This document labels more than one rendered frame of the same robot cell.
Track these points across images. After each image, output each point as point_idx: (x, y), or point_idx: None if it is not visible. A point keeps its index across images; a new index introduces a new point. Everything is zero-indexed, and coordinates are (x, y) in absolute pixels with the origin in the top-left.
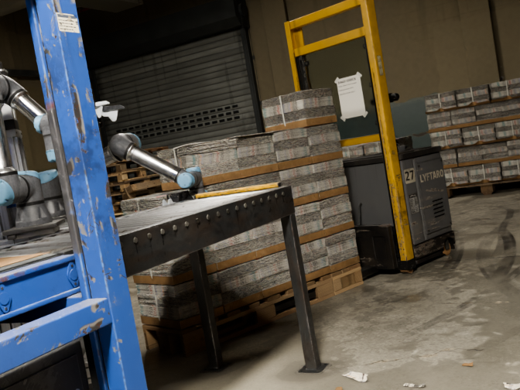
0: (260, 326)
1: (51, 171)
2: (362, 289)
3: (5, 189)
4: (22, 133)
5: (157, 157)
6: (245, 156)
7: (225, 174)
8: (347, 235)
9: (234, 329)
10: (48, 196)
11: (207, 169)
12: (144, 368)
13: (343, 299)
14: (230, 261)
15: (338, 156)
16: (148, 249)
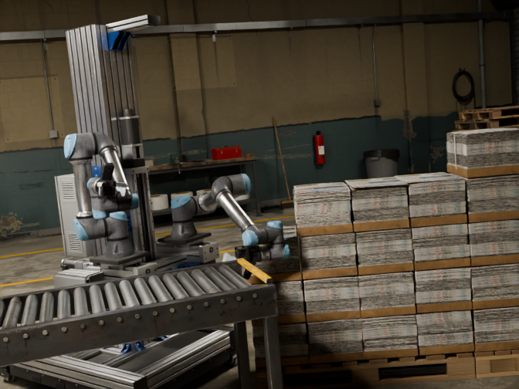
0: (354, 387)
1: (181, 198)
2: (512, 383)
3: (79, 230)
4: (420, 77)
5: (236, 208)
6: (363, 209)
7: (330, 227)
8: (513, 312)
9: (336, 377)
10: (176, 219)
11: (308, 220)
12: (222, 388)
13: (472, 388)
14: (323, 315)
15: (517, 216)
16: (2, 350)
